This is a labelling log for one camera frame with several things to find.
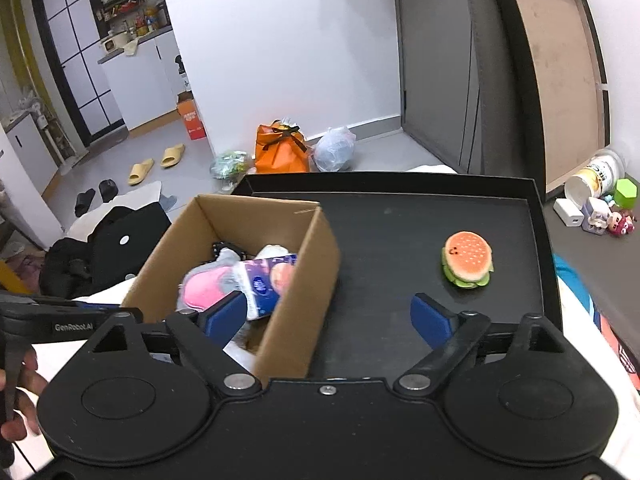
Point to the orange bag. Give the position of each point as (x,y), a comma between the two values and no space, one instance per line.
(280,150)

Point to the black framed glass door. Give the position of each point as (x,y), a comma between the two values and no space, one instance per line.
(75,60)

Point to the person's left hand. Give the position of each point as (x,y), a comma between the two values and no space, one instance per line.
(32,380)

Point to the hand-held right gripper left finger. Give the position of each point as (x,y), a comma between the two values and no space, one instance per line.
(225,317)

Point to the white box figure toy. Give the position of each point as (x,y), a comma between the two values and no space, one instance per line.
(596,215)

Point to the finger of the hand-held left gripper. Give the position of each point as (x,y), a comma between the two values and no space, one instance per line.
(100,305)

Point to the grey bed platform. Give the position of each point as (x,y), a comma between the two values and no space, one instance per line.
(590,250)

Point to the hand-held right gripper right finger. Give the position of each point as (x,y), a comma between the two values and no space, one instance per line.
(430,320)

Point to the pink plush slipper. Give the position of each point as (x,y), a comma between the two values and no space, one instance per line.
(205,287)

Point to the yellow slipper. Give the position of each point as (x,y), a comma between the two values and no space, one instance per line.
(141,171)
(173,155)

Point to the green hexagonal box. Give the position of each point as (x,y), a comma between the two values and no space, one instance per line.
(626,192)

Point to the white fleece blanket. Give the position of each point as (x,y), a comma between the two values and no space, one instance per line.
(590,360)

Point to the burger plush toy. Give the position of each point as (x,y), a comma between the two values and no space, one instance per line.
(467,260)

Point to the orange carton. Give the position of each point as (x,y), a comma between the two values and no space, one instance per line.
(192,117)

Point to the black tray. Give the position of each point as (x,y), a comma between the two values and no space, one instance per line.
(390,250)

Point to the white low cabinet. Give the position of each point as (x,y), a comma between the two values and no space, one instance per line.
(25,160)

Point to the brown board with black frame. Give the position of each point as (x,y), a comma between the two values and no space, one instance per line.
(555,60)

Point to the blue orange printed blanket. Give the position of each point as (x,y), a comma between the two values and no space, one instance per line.
(580,290)

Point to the black slipper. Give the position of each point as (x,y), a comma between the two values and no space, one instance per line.
(85,201)
(108,190)

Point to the white kitchen cabinet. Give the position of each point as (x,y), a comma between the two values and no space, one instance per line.
(140,80)

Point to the pink doll toy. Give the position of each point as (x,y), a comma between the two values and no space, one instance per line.
(622,224)

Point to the bluish plastic bag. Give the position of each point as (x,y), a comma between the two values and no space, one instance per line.
(335,149)

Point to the grey upholstered panel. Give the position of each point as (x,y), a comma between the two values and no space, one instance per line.
(435,60)

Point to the green plastic bag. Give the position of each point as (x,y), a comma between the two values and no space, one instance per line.
(230,165)

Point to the milk powder can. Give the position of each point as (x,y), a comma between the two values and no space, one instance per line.
(595,175)

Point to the white cloth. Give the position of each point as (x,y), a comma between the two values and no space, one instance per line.
(145,195)

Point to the kitchen shelf with bottles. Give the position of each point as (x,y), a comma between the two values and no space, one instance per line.
(132,10)

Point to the white charger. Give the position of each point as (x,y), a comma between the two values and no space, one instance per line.
(569,213)

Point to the brown cardboard box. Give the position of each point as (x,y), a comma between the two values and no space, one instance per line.
(300,310)

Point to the blue tissue packet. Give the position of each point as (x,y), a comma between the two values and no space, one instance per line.
(262,285)

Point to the black jacket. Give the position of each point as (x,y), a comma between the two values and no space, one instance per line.
(115,245)

